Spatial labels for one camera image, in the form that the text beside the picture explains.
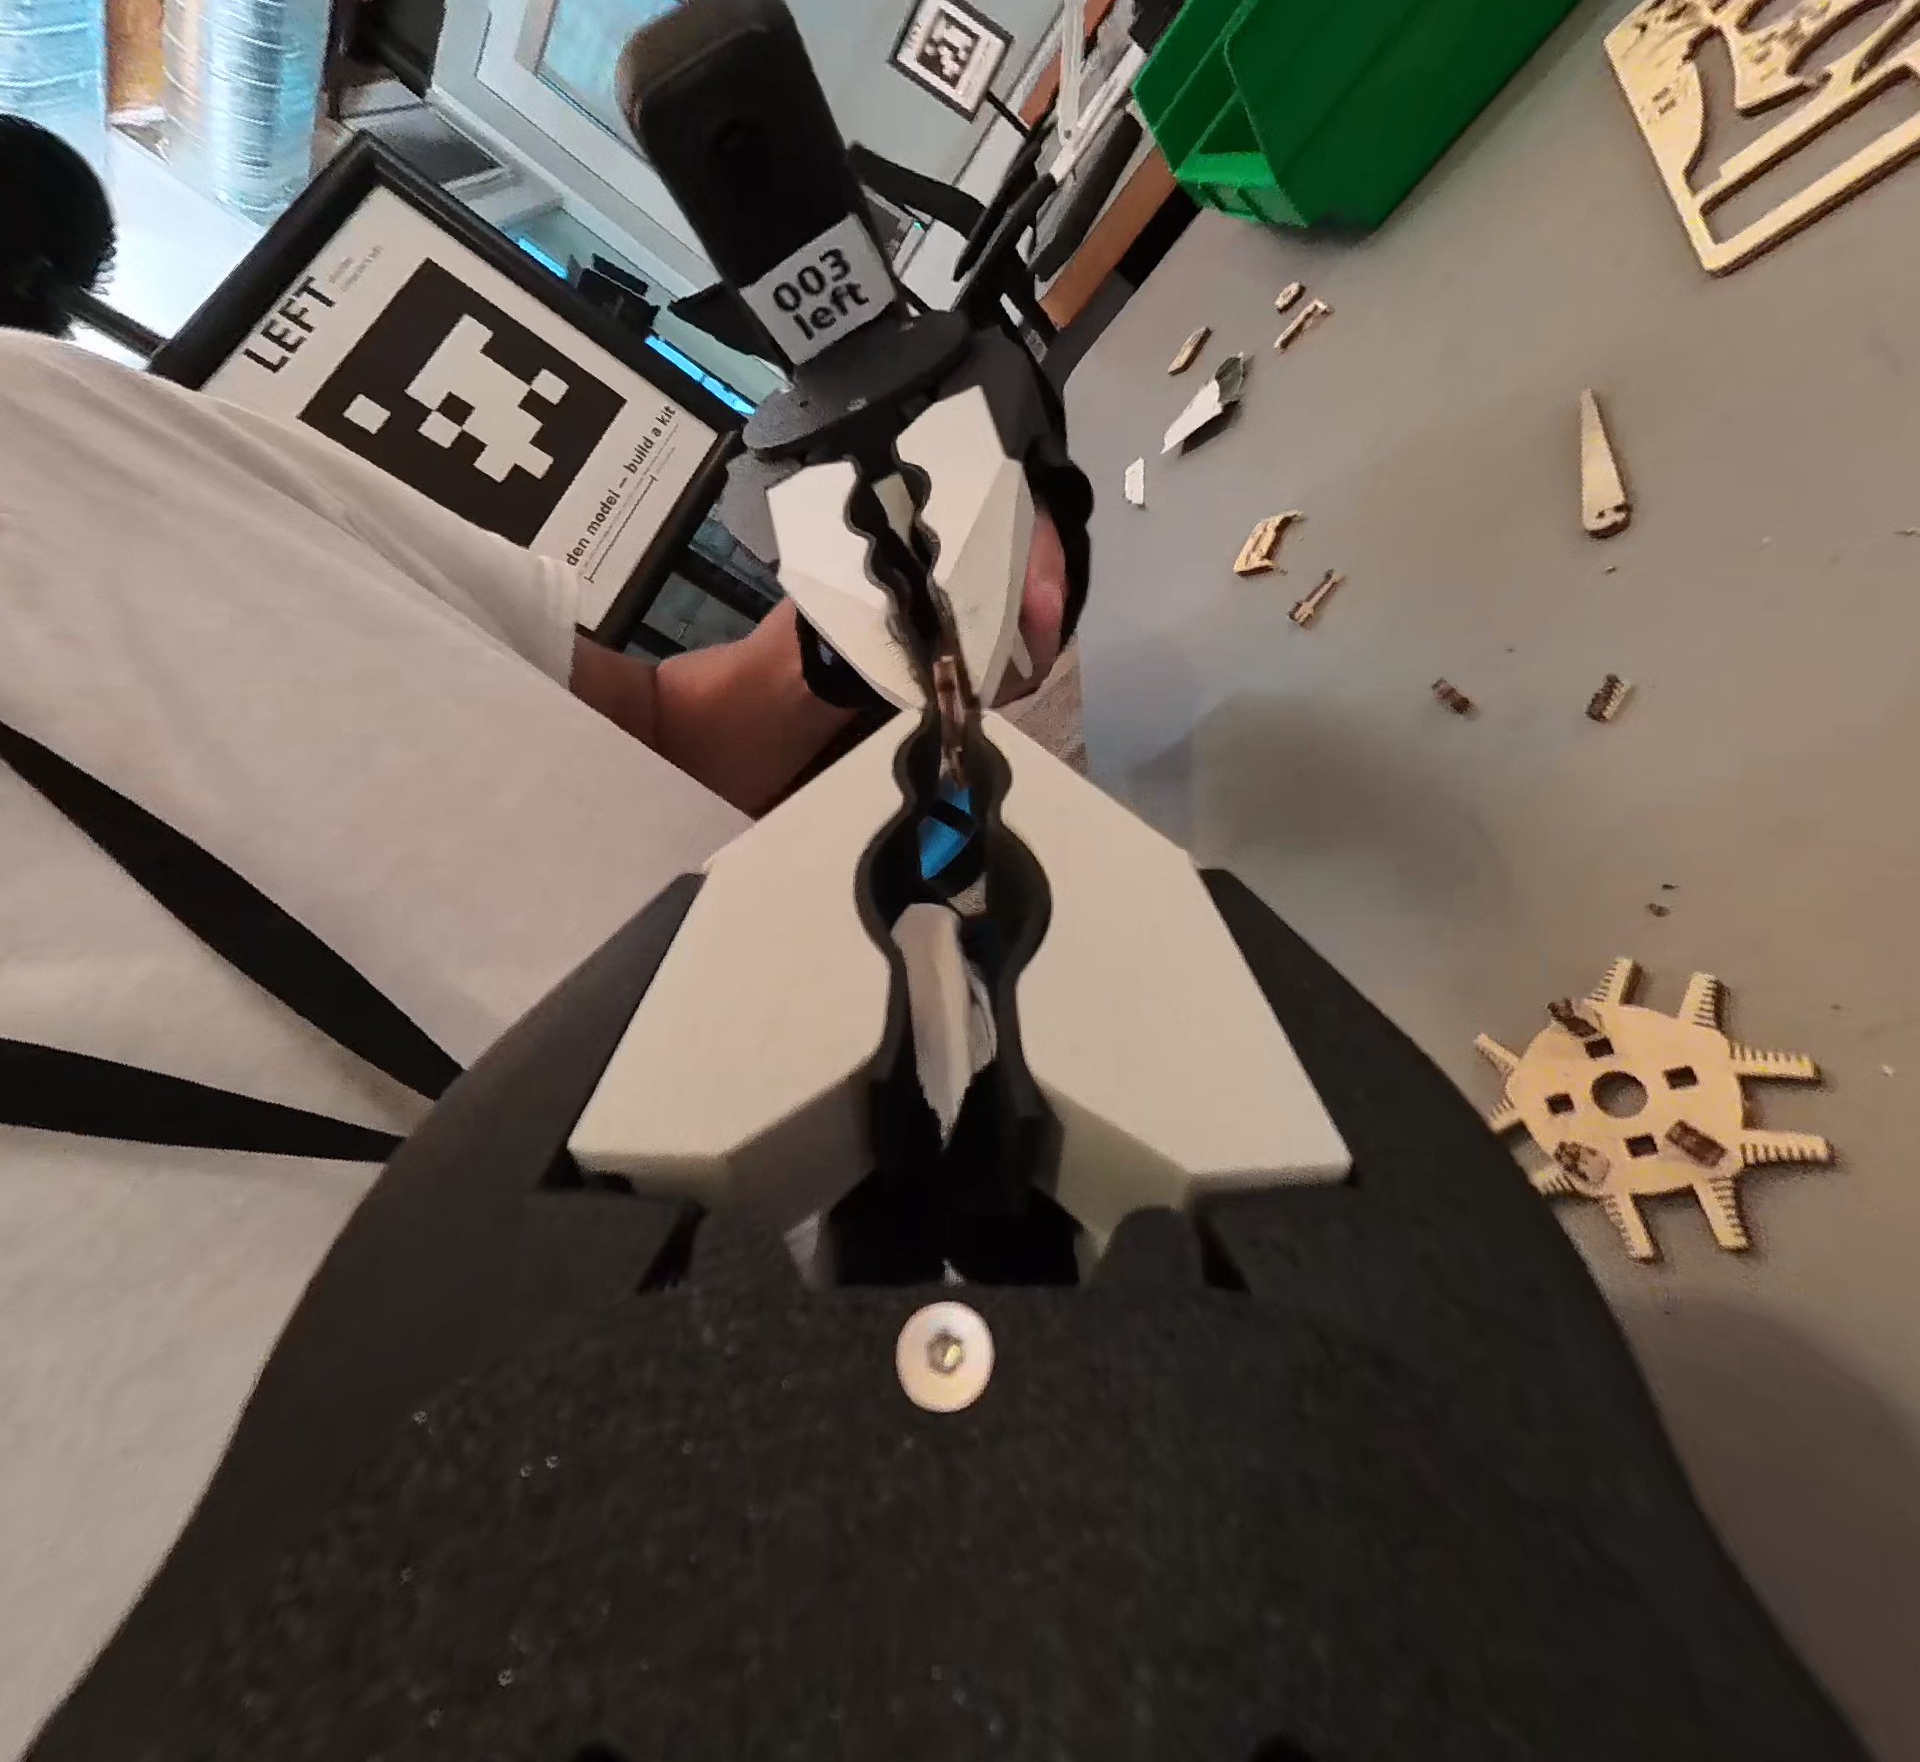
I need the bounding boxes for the wooden spiked gear wheel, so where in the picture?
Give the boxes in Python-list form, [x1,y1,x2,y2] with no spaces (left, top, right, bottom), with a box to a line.
[1472,961,1836,1260]

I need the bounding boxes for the person's left forearm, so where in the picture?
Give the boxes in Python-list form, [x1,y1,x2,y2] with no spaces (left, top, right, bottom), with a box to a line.
[572,600,901,819]

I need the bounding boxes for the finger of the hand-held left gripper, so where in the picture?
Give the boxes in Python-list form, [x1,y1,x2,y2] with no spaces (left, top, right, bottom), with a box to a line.
[897,385,1037,710]
[764,459,965,719]

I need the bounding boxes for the wooden cut-out sheet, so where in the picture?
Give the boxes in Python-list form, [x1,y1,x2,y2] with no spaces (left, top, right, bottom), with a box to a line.
[1605,0,1920,278]

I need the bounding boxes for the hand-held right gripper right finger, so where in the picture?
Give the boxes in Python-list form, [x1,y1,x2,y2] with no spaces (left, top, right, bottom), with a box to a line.
[986,717,1355,1259]

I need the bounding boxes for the pointed wooden stick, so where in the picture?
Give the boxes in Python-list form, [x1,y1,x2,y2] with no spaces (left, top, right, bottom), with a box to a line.
[1575,390,1638,537]

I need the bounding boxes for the person's left hand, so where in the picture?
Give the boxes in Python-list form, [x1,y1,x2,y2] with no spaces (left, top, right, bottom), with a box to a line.
[1019,515,1071,663]

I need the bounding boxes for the black harness strap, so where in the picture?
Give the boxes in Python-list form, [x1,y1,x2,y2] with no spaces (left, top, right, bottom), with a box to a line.
[0,721,468,1163]

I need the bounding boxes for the grey desk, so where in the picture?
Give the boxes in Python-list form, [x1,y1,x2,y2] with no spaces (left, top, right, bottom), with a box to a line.
[1051,0,1920,1762]

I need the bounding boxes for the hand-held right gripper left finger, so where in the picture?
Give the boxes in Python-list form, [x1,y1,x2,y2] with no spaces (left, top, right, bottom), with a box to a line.
[567,725,920,1279]

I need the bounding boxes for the small framed marker poster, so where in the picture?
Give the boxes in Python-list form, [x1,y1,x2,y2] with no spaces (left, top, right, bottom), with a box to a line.
[892,0,1014,117]

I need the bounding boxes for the green plastic bin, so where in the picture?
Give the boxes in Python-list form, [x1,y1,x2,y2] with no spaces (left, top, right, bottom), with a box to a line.
[1222,0,1725,234]
[1131,0,1359,221]

